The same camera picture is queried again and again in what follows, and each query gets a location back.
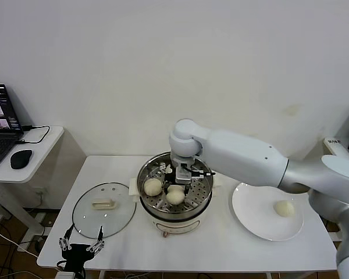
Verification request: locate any cream electric pot base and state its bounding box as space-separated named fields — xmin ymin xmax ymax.
xmin=129 ymin=174 xmax=223 ymax=238

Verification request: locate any black laptop charger cable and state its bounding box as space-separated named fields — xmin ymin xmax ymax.
xmin=16 ymin=124 xmax=51 ymax=145

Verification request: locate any white steamed baozi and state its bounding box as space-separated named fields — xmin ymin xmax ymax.
xmin=165 ymin=185 xmax=184 ymax=206
xmin=143 ymin=177 xmax=164 ymax=197
xmin=272 ymin=200 xmax=295 ymax=218

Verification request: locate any perforated steel steamer basket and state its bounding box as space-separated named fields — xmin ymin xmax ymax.
xmin=136 ymin=151 xmax=215 ymax=214

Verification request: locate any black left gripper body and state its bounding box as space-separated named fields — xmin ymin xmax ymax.
xmin=60 ymin=244 xmax=94 ymax=273

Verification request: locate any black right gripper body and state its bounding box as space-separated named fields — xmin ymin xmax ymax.
xmin=163 ymin=168 xmax=193 ymax=189

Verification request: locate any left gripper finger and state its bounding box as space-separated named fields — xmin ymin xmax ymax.
xmin=86 ymin=225 xmax=106 ymax=253
xmin=58 ymin=226 xmax=74 ymax=251

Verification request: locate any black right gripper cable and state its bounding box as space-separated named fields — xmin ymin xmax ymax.
xmin=181 ymin=164 xmax=216 ymax=178

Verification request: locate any white round plate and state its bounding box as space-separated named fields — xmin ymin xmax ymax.
xmin=232 ymin=181 xmax=305 ymax=242

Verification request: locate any black computer mouse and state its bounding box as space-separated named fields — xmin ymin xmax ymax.
xmin=10 ymin=149 xmax=33 ymax=170

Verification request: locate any white side table with label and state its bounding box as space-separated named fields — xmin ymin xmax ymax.
xmin=322 ymin=138 xmax=349 ymax=163

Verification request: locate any round glass pot lid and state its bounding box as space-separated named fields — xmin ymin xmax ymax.
xmin=72 ymin=182 xmax=137 ymax=239

